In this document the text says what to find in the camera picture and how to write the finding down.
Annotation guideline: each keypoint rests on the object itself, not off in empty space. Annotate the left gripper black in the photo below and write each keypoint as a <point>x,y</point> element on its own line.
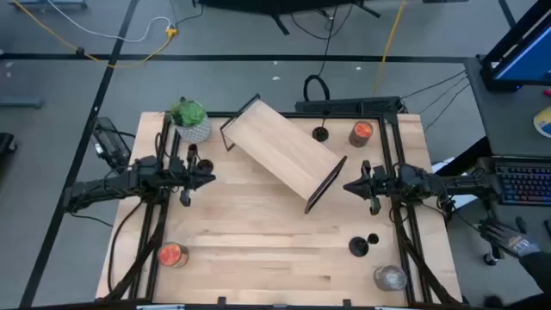
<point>183,181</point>

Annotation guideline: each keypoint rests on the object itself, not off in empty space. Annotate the black stand with legs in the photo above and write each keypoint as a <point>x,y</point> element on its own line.
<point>280,6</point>

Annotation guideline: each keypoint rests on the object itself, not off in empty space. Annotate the grey metal base bar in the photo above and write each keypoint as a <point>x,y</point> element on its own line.
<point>19,102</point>

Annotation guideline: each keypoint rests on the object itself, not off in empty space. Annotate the black caster wheel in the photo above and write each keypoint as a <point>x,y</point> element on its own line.
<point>489,258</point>

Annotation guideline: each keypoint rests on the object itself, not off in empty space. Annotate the black floor knob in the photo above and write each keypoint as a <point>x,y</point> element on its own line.
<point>79,51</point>

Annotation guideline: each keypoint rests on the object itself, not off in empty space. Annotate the grey desk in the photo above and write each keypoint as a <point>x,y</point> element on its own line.
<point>508,120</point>

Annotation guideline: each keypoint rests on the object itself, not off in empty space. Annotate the black monitor with blue screen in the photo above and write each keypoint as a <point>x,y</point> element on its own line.
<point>523,56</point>

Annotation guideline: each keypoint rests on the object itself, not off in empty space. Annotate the yellow blue round pad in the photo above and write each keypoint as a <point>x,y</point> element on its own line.
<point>544,122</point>

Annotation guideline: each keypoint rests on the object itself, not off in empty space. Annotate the silver aluminium profile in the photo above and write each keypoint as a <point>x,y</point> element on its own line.
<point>160,307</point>
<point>394,308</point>

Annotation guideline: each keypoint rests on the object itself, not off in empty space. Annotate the orange candle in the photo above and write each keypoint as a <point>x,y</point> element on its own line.
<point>360,132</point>
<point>173,255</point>

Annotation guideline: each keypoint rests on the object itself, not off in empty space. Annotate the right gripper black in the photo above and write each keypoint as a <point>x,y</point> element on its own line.
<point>379,185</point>

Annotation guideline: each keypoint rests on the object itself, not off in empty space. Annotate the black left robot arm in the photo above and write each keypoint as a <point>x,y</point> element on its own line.
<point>107,185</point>

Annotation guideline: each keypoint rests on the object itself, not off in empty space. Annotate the black table clamp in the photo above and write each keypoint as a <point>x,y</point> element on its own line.
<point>221,300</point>
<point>346,302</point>

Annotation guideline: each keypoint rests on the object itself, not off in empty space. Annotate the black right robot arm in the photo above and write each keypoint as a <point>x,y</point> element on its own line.
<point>452,185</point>

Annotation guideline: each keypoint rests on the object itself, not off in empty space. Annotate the person's forearm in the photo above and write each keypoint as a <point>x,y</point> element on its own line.
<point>538,269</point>

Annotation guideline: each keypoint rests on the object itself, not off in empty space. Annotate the green plant in white pot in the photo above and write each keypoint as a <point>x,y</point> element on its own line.
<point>189,114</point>

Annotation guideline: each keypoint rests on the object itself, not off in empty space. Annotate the black aluminium table frame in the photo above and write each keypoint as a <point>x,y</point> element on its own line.
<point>386,146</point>

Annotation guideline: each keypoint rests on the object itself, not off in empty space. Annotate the person's hand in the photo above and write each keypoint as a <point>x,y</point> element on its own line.
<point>505,239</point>

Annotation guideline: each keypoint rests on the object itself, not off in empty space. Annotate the black floor object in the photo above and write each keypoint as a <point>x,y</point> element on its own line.
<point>6,144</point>

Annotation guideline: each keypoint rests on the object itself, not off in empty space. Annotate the black perforated metal box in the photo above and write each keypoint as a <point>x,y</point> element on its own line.
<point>348,105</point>

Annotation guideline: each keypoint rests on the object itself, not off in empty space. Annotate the backlit black keyboard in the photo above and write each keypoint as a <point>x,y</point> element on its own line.
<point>523,183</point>

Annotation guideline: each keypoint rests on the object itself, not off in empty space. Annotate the wooden shelf with black frame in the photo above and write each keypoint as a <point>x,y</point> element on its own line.
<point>280,146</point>

